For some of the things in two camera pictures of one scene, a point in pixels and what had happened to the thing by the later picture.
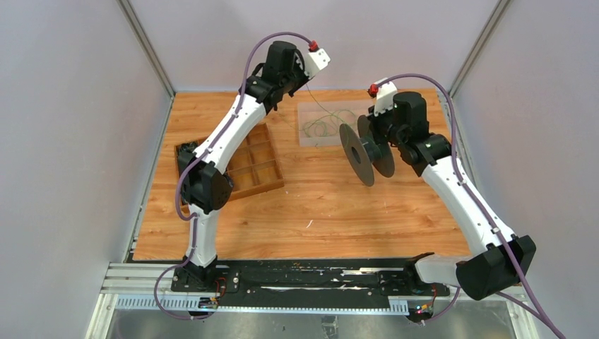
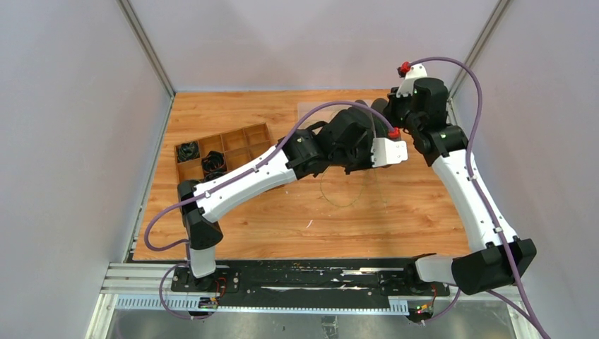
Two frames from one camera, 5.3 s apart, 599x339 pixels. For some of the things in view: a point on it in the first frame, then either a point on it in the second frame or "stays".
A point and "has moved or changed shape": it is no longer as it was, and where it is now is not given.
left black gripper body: (293, 82) → (361, 158)
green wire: (334, 123) has moved or changed shape
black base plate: (307, 278) stays
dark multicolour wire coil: (188, 146) stays
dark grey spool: (366, 155) has moved or changed shape
